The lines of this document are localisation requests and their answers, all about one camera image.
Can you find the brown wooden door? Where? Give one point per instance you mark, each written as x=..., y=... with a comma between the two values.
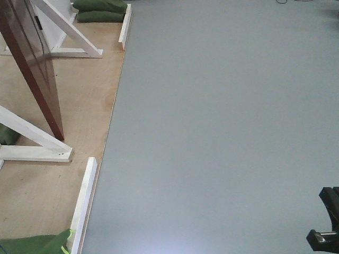
x=42, y=83

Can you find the far white wooden brace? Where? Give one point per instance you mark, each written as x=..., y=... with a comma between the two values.
x=76, y=39

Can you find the white wooden brace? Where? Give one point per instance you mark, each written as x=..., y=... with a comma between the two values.
x=47, y=148
x=76, y=39

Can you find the near white wooden brace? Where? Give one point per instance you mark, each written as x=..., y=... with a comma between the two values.
x=47, y=148

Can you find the upper green sandbag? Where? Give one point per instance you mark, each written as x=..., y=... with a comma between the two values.
x=100, y=5

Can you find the lower green sandbag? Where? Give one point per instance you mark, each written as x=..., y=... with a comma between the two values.
x=99, y=16

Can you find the plywood base board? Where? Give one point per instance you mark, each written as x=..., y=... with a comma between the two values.
x=39, y=198

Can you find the green sandbag behind brace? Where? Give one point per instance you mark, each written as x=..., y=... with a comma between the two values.
x=8, y=136

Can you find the near green sandbag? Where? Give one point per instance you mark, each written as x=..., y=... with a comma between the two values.
x=38, y=244

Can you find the far white wooden edge rail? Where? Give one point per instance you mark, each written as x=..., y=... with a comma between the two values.
x=124, y=33

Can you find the white wooden edge rail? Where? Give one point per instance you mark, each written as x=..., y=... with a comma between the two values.
x=124, y=33
x=80, y=211

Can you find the near white wooden edge rail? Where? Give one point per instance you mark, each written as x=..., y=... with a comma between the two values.
x=80, y=211

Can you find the white door frame panel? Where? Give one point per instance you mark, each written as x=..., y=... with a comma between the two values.
x=53, y=34

